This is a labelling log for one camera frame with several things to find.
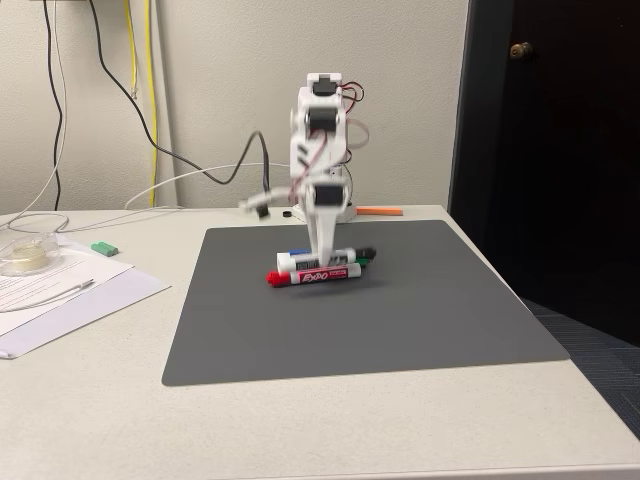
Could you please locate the black dry-erase marker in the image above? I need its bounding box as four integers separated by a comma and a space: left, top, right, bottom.
276, 245, 378, 272

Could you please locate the red dry-erase marker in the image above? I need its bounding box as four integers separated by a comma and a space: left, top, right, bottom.
265, 263, 363, 289

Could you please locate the grey rectangular mat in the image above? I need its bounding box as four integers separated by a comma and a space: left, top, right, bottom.
161, 218, 571, 387

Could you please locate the printed white paper sheet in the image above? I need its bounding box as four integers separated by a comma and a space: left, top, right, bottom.
0, 233, 137, 314

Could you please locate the blank white paper sheet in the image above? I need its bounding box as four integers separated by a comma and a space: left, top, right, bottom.
0, 266, 173, 361

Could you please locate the dark wooden door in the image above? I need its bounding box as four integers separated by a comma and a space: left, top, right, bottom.
446, 0, 640, 348

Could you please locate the clear tape dispenser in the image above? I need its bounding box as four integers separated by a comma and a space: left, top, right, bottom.
0, 230, 64, 278

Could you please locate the small black camera module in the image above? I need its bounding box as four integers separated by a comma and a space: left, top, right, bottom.
238, 188, 275, 220

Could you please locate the white arched cable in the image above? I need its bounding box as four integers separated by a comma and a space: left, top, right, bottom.
124, 162, 294, 211

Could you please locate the black camera cable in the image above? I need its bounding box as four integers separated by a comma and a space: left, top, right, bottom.
88, 0, 274, 201

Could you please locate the long yellow cable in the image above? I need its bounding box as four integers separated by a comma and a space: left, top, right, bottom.
144, 0, 159, 207

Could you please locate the short yellow cable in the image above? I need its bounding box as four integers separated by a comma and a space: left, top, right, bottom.
123, 0, 139, 100

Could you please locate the thin grey looped cable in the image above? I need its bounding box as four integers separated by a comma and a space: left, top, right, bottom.
0, 0, 70, 236

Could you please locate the white cable with plug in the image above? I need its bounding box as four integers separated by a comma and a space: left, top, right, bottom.
0, 278, 96, 314

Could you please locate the thin black hanging cable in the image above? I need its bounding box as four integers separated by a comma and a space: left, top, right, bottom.
42, 0, 66, 212

